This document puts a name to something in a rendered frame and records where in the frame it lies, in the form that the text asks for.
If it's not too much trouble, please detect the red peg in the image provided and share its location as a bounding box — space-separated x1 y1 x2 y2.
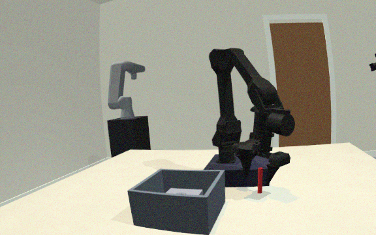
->
257 167 263 193

